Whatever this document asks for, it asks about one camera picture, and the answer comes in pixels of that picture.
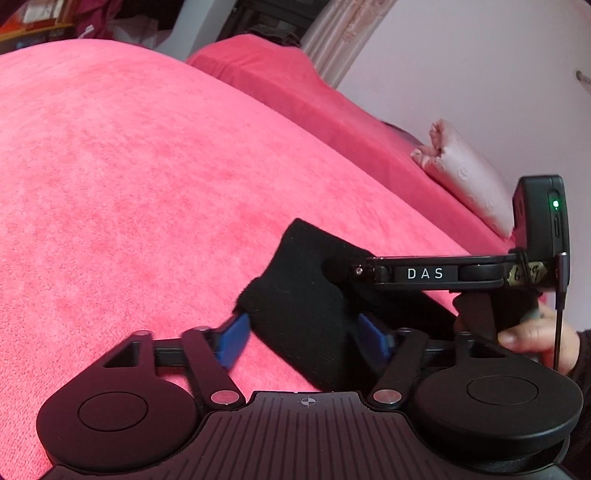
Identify pale patterned curtain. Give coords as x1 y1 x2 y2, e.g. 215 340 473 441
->
300 0 385 89

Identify dark window frame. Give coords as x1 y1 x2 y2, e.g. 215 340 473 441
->
222 0 333 47

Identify maroon garment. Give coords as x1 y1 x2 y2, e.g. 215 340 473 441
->
69 0 185 47

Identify person's right hand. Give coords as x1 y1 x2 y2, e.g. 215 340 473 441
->
499 307 581 376

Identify black knit pants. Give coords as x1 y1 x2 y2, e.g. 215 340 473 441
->
233 218 462 394

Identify cluttered shelf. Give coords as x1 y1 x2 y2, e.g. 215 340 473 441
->
0 0 77 54

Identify black cable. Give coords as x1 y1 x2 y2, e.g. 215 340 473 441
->
554 251 570 374

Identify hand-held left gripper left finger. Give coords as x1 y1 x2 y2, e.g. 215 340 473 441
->
102 313 252 410

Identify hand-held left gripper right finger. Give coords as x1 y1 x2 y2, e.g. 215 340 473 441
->
358 313 509 410

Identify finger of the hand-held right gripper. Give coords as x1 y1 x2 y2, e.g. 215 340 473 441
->
348 257 393 285

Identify red covered bed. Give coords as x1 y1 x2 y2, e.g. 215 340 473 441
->
185 33 518 250

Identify pink fleece blanket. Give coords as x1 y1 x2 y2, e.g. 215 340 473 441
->
0 37 515 478

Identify pale pink pillow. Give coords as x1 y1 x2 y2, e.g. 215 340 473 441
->
411 119 522 239

